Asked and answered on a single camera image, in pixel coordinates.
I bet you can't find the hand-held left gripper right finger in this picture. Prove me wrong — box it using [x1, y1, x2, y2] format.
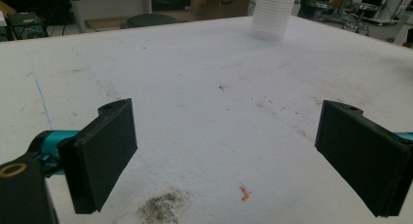
[315, 99, 413, 217]

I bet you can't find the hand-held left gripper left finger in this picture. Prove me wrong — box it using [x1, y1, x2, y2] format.
[57, 97, 138, 215]

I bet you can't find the white foam mat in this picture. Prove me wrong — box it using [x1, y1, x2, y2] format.
[0, 16, 413, 224]

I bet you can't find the small orange scrap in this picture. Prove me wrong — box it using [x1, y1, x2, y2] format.
[238, 184, 252, 203]

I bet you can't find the chrome stool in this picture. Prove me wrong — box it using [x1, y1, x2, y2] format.
[343, 2, 372, 36]
[304, 0, 336, 22]

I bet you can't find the white desk leg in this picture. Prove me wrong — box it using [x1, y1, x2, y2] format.
[68, 0, 88, 34]
[142, 0, 154, 16]

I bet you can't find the black round stool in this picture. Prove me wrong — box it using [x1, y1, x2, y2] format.
[120, 13, 180, 29]

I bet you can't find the grey bench power supply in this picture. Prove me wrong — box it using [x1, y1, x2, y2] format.
[5, 12, 49, 41]

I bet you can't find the stack of white plastic cups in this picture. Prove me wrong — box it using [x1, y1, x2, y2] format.
[248, 0, 298, 42]

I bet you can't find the brown cardboard box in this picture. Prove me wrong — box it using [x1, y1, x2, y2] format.
[206, 0, 253, 19]

